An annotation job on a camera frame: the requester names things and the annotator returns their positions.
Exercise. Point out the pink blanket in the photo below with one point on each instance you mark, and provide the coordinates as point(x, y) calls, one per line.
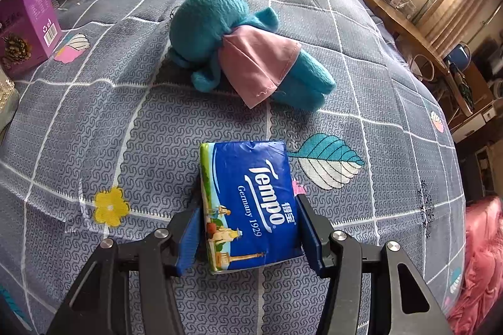
point(481, 281)

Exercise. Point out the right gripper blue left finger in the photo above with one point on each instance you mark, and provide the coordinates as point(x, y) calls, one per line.
point(187, 237)

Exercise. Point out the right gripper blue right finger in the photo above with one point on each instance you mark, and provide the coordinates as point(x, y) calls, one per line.
point(315, 232)

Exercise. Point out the blue Tempo tissue pack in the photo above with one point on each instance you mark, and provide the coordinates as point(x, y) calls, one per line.
point(250, 211)

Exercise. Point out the ornate gold tissue box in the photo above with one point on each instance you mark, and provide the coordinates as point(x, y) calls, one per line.
point(9, 100)

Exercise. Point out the purple cardboard box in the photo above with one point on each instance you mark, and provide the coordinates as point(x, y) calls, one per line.
point(29, 34)

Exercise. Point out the grey plaid bed quilt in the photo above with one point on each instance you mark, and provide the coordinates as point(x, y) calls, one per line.
point(106, 144)

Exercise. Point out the pink right curtain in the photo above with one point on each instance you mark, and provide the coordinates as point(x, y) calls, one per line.
point(444, 23)

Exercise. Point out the blue folding chair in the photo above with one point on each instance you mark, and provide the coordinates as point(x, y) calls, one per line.
point(458, 60)

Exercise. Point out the white cabinet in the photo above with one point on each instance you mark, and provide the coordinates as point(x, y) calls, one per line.
point(476, 121)

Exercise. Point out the wooden desk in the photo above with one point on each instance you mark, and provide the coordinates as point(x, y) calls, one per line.
point(398, 25)

